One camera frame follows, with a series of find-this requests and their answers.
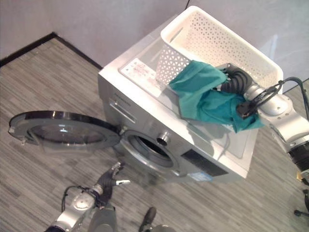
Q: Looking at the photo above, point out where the round glass washer door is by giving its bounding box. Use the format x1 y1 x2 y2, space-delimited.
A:
8 111 121 153

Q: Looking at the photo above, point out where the chrome washer control knob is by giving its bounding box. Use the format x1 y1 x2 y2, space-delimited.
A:
156 131 170 145

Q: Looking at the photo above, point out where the white perforated laundry basket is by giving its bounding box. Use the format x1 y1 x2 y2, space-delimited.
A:
154 5 283 95

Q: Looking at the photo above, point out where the silver front-load washing machine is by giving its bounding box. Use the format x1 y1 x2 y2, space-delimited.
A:
98 12 256 184

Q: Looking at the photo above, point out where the dark robot foot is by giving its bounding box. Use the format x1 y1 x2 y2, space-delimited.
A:
139 206 157 232

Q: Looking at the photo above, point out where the white instruction sticker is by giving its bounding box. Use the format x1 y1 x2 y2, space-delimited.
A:
120 58 167 91

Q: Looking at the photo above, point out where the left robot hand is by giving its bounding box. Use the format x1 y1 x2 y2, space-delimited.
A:
98 161 131 194

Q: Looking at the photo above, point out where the teal cloth garment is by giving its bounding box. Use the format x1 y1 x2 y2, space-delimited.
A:
169 60 266 133

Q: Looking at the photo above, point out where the blue energy label sticker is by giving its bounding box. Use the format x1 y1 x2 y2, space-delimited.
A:
192 172 213 183

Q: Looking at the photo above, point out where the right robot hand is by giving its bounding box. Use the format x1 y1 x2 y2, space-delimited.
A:
215 63 254 94

